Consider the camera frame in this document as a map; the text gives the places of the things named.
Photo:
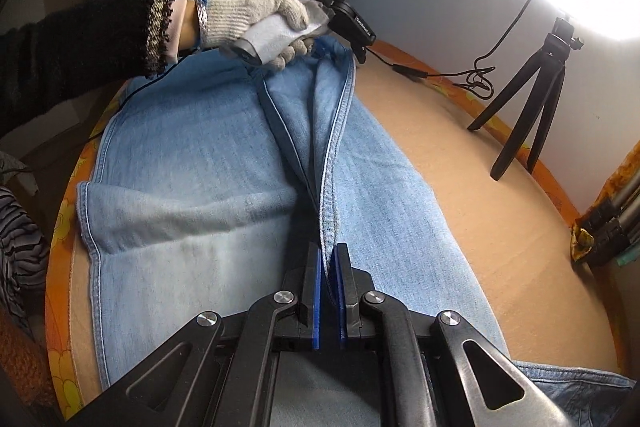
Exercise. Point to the small black tripod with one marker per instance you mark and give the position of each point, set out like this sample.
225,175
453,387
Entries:
547,68

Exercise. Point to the left hand white knit glove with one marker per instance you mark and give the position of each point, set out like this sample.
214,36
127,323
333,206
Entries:
223,21

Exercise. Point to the light blue denim pants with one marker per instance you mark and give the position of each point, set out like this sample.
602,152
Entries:
212,183

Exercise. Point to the striped grey cloth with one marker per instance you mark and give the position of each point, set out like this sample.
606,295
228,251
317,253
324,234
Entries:
24,259

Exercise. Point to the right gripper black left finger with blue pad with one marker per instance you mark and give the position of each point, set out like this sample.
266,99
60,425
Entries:
300,326

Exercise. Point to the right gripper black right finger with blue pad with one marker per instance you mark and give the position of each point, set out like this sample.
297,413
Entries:
355,328

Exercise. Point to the left forearm black sleeve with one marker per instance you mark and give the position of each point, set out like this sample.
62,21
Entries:
87,47

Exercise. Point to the folded tripod with orange cloth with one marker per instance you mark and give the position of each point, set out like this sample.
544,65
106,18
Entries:
609,230

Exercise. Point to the tan fleece blanket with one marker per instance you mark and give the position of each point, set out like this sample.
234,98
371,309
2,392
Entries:
584,381

